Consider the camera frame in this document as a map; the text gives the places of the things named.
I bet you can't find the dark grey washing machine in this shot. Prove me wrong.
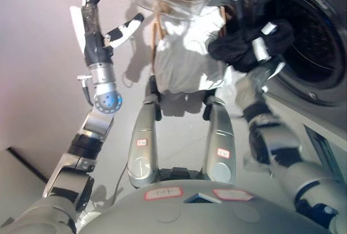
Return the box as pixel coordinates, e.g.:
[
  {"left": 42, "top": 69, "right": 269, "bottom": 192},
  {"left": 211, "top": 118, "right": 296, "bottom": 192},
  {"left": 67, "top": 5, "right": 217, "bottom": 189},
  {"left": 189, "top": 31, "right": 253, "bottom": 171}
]
[{"left": 221, "top": 0, "right": 347, "bottom": 190}]

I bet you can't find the brown laundry basket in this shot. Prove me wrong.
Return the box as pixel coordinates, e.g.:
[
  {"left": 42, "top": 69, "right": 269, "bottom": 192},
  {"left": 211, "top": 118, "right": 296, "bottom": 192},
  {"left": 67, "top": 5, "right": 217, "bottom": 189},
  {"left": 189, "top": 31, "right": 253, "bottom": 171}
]
[{"left": 151, "top": 3, "right": 234, "bottom": 72}]

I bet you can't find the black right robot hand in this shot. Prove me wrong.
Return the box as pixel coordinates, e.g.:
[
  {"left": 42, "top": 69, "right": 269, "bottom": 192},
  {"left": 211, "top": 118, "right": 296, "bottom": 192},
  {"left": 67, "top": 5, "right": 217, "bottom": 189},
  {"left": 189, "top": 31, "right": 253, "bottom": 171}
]
[{"left": 250, "top": 21, "right": 287, "bottom": 94}]

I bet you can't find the silver robot torso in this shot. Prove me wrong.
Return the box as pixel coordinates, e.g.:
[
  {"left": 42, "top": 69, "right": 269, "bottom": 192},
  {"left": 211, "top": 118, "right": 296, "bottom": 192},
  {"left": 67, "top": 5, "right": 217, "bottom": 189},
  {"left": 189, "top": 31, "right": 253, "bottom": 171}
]
[{"left": 77, "top": 180, "right": 338, "bottom": 234}]

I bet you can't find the silver left robot leg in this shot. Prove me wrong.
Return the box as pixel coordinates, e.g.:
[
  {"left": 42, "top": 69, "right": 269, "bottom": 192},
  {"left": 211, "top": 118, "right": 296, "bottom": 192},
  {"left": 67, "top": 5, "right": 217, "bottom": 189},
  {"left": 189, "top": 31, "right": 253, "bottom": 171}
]
[{"left": 126, "top": 74, "right": 164, "bottom": 189}]

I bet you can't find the white clothing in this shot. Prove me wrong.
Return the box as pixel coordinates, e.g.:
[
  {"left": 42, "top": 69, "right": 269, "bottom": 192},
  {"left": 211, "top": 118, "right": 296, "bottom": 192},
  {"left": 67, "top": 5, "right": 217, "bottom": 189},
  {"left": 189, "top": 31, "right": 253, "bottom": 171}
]
[{"left": 152, "top": 5, "right": 237, "bottom": 96}]

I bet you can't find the silver right robot leg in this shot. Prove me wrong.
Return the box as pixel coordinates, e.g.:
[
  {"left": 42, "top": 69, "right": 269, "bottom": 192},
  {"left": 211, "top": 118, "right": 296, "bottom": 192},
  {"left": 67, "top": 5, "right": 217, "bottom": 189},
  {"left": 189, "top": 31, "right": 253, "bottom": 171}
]
[{"left": 201, "top": 94, "right": 236, "bottom": 185}]

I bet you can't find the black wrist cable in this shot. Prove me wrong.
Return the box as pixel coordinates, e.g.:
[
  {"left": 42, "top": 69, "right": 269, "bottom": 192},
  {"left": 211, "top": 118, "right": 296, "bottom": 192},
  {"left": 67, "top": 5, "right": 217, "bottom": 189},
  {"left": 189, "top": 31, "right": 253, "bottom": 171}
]
[{"left": 76, "top": 74, "right": 95, "bottom": 107}]

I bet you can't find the silver robot leg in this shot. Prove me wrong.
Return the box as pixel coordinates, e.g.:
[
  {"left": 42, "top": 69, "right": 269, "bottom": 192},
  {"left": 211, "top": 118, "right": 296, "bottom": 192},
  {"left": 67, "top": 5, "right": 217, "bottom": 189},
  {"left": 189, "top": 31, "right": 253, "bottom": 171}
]
[
  {"left": 126, "top": 74, "right": 164, "bottom": 189},
  {"left": 201, "top": 94, "right": 236, "bottom": 185}
]

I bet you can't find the black clothing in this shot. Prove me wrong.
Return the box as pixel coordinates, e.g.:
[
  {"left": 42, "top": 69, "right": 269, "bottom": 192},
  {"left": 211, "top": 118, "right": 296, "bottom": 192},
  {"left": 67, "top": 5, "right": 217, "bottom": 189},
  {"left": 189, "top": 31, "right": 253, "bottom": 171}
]
[{"left": 207, "top": 18, "right": 297, "bottom": 74}]

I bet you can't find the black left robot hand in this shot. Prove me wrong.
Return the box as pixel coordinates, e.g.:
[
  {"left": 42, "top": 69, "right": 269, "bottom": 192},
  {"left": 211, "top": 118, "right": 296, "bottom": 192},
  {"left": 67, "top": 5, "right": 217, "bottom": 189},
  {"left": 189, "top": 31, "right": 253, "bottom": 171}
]
[{"left": 69, "top": 0, "right": 146, "bottom": 67}]

